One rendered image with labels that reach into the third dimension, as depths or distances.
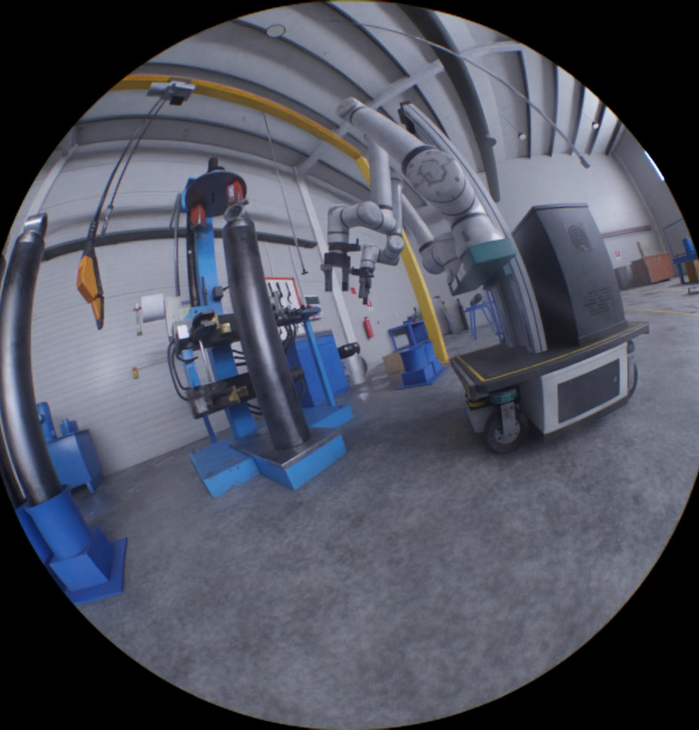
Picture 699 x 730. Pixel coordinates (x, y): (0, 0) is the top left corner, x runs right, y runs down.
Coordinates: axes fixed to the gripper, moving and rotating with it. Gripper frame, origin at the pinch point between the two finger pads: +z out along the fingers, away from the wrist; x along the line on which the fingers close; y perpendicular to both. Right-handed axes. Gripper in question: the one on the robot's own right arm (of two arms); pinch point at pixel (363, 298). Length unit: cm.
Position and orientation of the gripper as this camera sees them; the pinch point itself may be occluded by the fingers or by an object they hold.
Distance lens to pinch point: 122.5
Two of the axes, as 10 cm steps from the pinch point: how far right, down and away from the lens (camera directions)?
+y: 9.6, 1.4, -2.2
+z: -1.3, 9.9, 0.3
